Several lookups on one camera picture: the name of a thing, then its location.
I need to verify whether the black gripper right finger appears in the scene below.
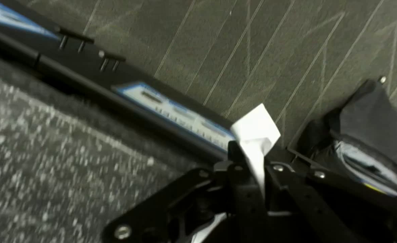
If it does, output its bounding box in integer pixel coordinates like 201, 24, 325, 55
264, 149, 397, 243

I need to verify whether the small white paper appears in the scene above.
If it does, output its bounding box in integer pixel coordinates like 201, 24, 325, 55
189, 102, 283, 243

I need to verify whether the black and grey backpack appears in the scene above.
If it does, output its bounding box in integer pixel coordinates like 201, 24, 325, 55
294, 78, 397, 199

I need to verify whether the blue label with up arrow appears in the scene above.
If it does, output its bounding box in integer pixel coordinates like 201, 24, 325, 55
0, 0, 60, 40

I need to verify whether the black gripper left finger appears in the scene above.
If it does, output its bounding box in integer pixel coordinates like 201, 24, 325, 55
100, 140, 268, 243

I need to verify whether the blue label with down arrow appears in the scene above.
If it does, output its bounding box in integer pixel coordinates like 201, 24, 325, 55
113, 79, 236, 153

